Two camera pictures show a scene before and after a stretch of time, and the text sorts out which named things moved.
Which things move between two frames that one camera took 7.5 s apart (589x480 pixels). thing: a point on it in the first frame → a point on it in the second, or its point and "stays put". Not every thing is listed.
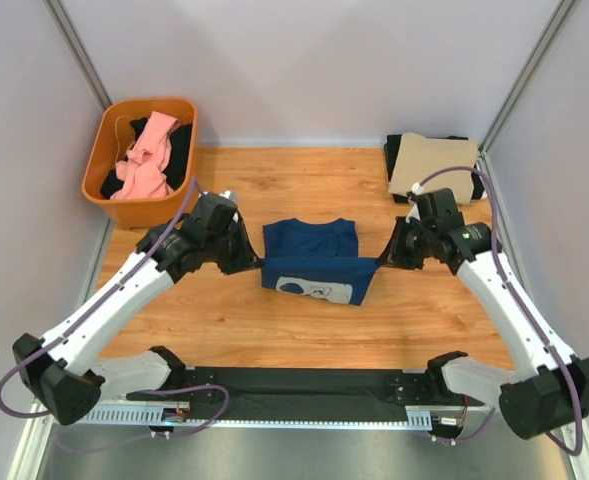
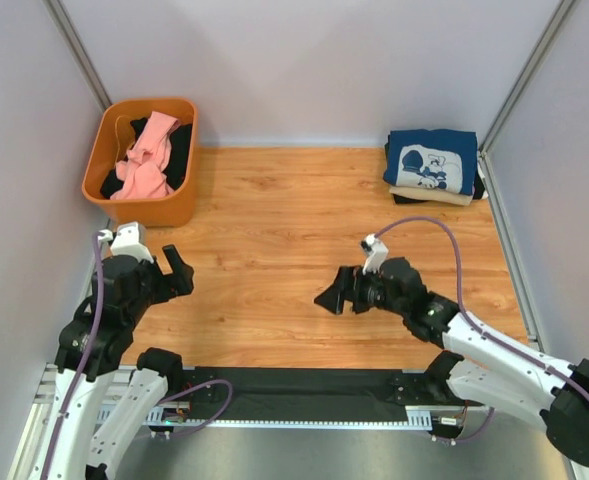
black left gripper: x=247 y=258 → x=179 y=281
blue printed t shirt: x=319 y=262 → x=435 y=159
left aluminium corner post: x=77 y=51 stays put
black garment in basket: x=176 y=173 stays put
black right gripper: x=394 y=255 → x=346 y=287
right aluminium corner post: x=560 y=13 stays put
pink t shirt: x=143 y=173 stays put
